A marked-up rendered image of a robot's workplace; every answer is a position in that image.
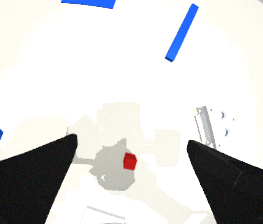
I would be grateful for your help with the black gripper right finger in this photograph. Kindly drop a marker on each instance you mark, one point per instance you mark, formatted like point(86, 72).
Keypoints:
point(233, 188)

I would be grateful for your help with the white plate with two round holes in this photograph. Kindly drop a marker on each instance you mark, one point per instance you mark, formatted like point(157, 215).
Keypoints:
point(217, 125)

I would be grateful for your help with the blue flat square plate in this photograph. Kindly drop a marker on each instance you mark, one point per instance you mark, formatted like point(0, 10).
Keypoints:
point(97, 3)

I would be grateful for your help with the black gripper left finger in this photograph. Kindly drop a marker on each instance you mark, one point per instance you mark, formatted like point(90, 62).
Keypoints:
point(29, 181)

